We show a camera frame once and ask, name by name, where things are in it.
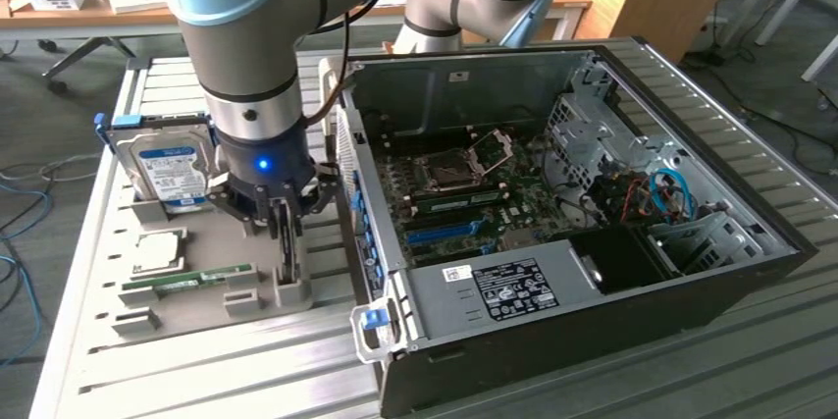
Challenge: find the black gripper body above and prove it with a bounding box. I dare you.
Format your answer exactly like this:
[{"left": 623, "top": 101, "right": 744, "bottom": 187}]
[{"left": 214, "top": 122, "right": 316, "bottom": 197}]

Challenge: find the grey parts rack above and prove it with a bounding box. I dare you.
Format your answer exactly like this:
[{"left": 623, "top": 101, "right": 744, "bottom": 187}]
[{"left": 109, "top": 192, "right": 314, "bottom": 340}]

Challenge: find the hard disk with blue carrier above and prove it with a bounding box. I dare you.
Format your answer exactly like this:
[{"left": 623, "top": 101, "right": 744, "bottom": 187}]
[{"left": 94, "top": 112, "right": 221, "bottom": 217}]

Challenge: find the green RAM stick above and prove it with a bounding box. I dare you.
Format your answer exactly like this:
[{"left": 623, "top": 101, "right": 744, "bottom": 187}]
[
  {"left": 411, "top": 186, "right": 504, "bottom": 217},
  {"left": 121, "top": 264, "right": 256, "bottom": 295}
]

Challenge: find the silver CPU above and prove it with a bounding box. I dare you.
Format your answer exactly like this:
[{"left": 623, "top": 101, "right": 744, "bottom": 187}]
[{"left": 133, "top": 234, "right": 181, "bottom": 273}]

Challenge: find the blue expansion slot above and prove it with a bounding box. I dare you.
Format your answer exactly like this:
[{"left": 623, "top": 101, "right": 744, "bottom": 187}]
[{"left": 404, "top": 221, "right": 491, "bottom": 244}]

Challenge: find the CPU socket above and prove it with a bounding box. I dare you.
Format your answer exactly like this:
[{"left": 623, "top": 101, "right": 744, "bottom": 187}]
[{"left": 415, "top": 151, "right": 485, "bottom": 192}]

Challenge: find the metal socket cover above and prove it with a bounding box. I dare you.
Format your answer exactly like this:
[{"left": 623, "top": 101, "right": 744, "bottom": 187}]
[{"left": 464, "top": 128, "right": 517, "bottom": 178}]

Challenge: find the grey power supply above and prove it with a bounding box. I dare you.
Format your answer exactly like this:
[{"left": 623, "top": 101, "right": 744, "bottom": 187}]
[{"left": 397, "top": 239, "right": 603, "bottom": 341}]

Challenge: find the silver chipset heatsink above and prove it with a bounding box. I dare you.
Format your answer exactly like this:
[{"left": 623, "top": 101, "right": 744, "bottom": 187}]
[{"left": 500, "top": 230, "right": 548, "bottom": 251}]

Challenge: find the green motherboard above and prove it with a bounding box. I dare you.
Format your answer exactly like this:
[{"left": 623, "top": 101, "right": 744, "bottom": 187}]
[{"left": 372, "top": 133, "right": 591, "bottom": 268}]

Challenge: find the wooden desk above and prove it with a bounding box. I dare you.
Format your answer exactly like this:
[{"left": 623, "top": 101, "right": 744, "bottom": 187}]
[
  {"left": 293, "top": 0, "right": 593, "bottom": 55},
  {"left": 0, "top": 0, "right": 188, "bottom": 95}
]

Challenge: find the perforated metal disk bay cage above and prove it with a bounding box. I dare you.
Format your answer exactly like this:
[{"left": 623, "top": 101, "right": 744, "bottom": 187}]
[{"left": 541, "top": 65, "right": 688, "bottom": 194}]

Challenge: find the black open PC case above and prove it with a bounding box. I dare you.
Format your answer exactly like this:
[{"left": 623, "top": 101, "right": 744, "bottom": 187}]
[{"left": 316, "top": 35, "right": 819, "bottom": 419}]

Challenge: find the black power connector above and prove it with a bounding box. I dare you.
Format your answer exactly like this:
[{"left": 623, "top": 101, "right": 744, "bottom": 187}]
[{"left": 584, "top": 177, "right": 631, "bottom": 224}]

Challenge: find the slanted metal disk bay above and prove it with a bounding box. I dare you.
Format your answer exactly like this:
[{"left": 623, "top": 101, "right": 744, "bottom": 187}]
[{"left": 644, "top": 210, "right": 764, "bottom": 276}]

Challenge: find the black camera cable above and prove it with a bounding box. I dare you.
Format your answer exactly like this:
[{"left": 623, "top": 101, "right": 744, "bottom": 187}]
[{"left": 301, "top": 0, "right": 388, "bottom": 126}]

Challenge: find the blue floor cable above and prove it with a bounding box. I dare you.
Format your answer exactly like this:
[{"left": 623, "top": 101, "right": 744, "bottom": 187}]
[{"left": 0, "top": 183, "right": 52, "bottom": 367}]

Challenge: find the blue wire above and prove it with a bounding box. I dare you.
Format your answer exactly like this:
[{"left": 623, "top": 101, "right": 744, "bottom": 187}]
[{"left": 649, "top": 167, "right": 700, "bottom": 223}]

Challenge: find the white table frame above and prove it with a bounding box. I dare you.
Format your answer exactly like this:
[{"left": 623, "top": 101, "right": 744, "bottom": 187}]
[{"left": 751, "top": 0, "right": 838, "bottom": 82}]

